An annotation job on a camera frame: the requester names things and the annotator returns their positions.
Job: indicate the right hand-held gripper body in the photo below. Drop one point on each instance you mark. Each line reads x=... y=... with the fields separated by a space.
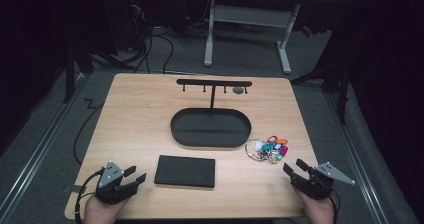
x=315 y=184

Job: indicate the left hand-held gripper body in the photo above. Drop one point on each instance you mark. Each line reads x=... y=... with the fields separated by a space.
x=111 y=179

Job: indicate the black key holder tray stand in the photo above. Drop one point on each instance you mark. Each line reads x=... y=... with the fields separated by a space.
x=210 y=130

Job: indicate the person's right hand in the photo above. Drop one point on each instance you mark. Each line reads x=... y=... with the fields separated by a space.
x=318 y=212

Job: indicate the person's left hand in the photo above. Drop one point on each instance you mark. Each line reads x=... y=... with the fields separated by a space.
x=100 y=214

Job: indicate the grey tape piece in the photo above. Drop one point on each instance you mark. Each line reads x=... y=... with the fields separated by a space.
x=73 y=189

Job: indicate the black metal stand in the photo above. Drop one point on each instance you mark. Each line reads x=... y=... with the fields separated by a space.
x=70 y=70
x=341 y=94

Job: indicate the grey round table grommet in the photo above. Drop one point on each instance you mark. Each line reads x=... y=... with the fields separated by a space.
x=238 y=90

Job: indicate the small red object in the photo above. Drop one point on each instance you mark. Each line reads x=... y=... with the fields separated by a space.
x=307 y=31

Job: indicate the dark computer tower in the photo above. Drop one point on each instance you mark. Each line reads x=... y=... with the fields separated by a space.
x=138 y=17

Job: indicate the desk with white legs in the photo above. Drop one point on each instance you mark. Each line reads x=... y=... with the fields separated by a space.
x=250 y=15

